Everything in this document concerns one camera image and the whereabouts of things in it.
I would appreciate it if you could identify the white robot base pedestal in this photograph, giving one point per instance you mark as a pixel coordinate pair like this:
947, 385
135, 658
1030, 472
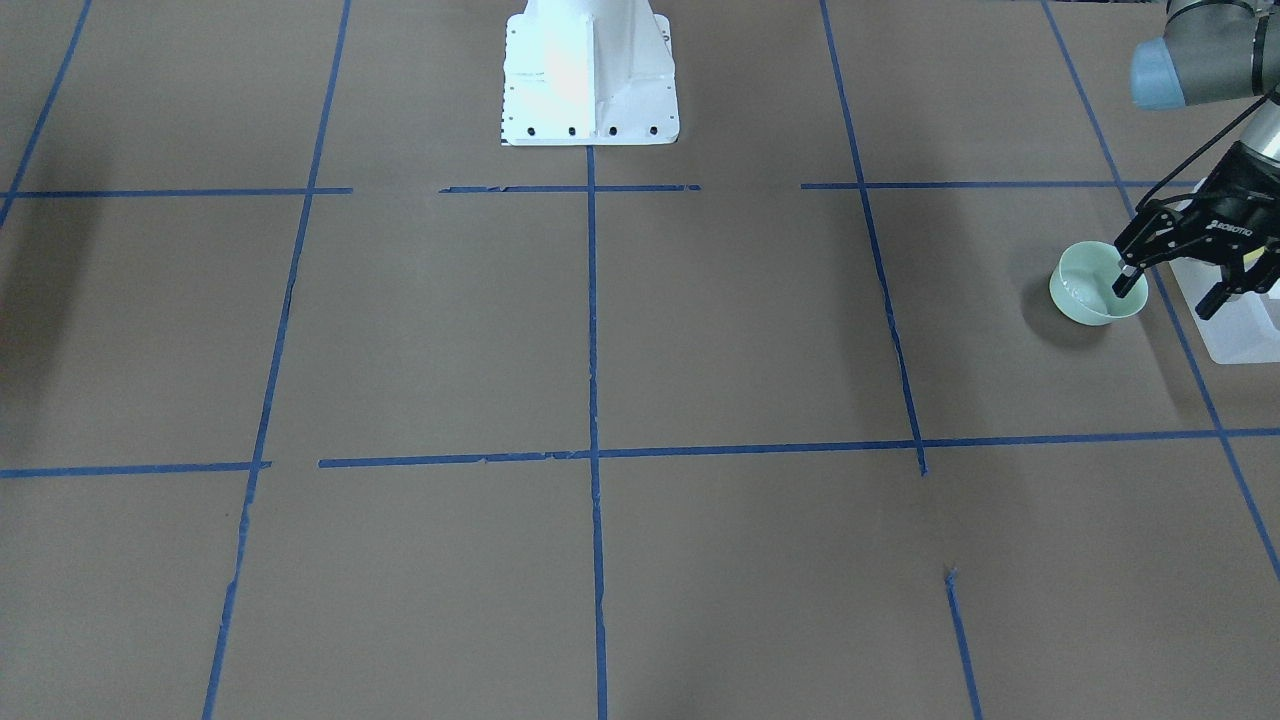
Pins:
589, 73

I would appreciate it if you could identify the pale green ceramic bowl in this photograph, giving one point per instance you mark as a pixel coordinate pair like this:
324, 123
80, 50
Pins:
1082, 285

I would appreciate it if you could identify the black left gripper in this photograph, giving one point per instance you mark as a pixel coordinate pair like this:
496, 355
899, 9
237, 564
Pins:
1240, 197

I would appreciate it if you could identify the translucent white plastic box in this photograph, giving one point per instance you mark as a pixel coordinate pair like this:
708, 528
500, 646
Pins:
1243, 331

